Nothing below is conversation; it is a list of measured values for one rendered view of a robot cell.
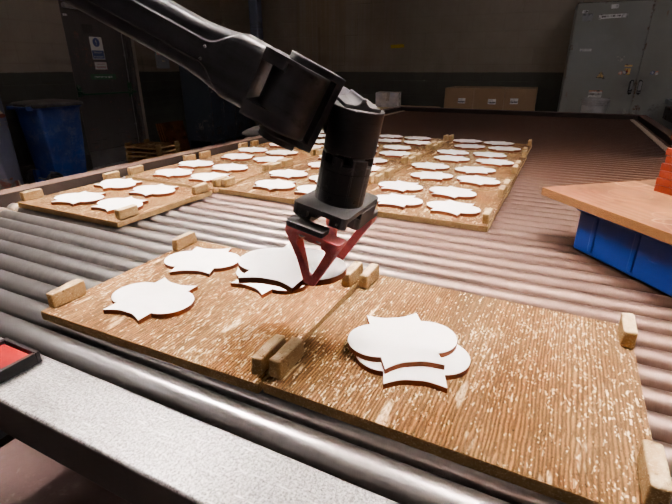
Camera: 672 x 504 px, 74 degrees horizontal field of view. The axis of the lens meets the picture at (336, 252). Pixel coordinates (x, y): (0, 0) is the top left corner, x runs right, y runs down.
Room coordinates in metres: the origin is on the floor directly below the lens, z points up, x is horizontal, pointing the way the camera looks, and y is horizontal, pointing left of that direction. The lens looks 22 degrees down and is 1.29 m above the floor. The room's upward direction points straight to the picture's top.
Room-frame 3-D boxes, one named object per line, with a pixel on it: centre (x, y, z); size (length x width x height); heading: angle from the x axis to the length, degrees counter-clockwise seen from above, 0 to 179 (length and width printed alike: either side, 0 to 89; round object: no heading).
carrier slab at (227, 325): (0.68, 0.20, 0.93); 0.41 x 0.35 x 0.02; 65
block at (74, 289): (0.64, 0.44, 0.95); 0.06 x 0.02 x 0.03; 155
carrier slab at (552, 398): (0.50, -0.17, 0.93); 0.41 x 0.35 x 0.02; 63
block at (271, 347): (0.48, 0.09, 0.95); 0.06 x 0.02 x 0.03; 155
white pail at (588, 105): (5.40, -2.99, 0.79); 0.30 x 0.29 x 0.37; 67
